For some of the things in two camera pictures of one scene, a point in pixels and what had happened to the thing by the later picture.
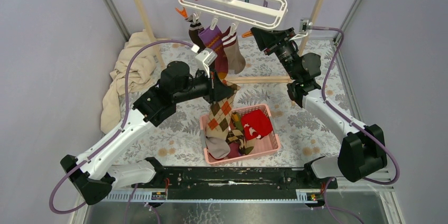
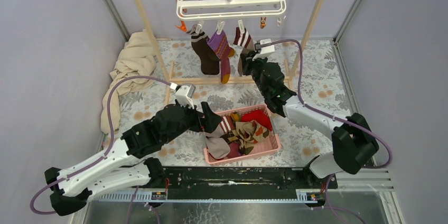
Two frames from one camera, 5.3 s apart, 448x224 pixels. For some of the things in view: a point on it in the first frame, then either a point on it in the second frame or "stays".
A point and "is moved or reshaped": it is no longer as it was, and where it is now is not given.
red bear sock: (255, 124) stays
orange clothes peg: (183, 12) → (183, 27)
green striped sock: (236, 119) stays
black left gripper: (217, 90) → (209, 123)
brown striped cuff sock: (236, 61) → (244, 42)
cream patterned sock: (219, 120) → (250, 132)
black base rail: (230, 183) stays
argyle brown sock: (238, 136) stays
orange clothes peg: (248, 34) → (263, 22)
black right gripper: (270, 39) → (248, 63)
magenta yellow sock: (234, 151) stays
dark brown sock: (195, 27) is moved or reshaped
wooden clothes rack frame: (310, 22) stays
